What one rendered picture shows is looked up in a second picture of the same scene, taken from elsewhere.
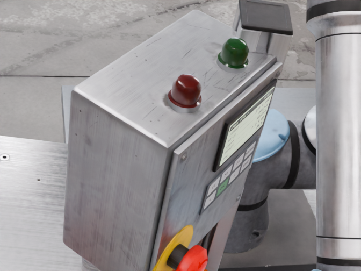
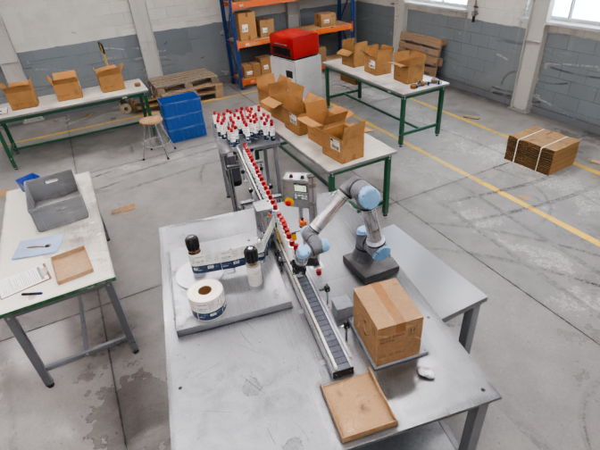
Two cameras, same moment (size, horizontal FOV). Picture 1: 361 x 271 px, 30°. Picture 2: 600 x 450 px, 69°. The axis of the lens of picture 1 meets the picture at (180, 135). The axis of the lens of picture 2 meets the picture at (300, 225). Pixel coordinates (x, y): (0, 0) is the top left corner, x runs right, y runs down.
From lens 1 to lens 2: 245 cm
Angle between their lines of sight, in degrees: 64
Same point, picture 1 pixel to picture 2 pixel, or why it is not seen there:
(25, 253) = (334, 237)
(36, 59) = (489, 257)
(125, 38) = (539, 275)
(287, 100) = (437, 264)
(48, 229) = (343, 238)
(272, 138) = (362, 231)
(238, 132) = (297, 187)
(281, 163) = (362, 238)
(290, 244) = (364, 269)
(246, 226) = (356, 254)
